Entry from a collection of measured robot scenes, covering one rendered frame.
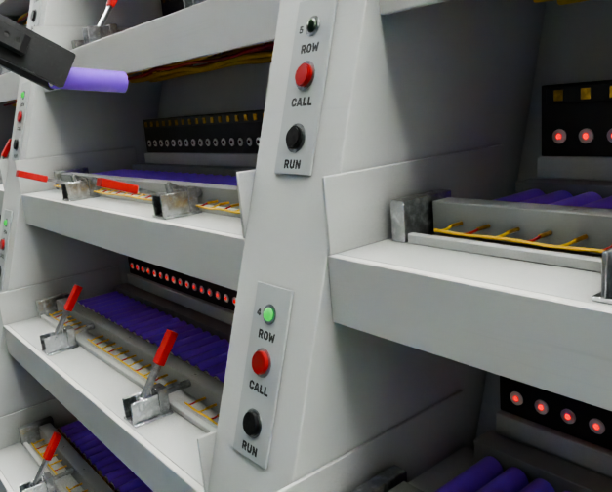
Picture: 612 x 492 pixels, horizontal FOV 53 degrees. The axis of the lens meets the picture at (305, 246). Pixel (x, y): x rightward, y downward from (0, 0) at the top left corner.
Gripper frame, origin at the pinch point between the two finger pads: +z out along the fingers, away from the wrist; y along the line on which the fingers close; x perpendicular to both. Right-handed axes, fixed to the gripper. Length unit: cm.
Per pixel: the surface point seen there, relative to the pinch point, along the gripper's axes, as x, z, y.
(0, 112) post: -12, 21, 116
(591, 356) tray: 10.4, 17.6, -41.3
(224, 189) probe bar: 3.7, 19.5, -3.5
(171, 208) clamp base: 6.9, 16.8, 0.1
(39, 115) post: -3.4, 13.4, 45.8
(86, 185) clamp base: 5.5, 17.5, 26.8
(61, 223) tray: 11.0, 16.8, 28.3
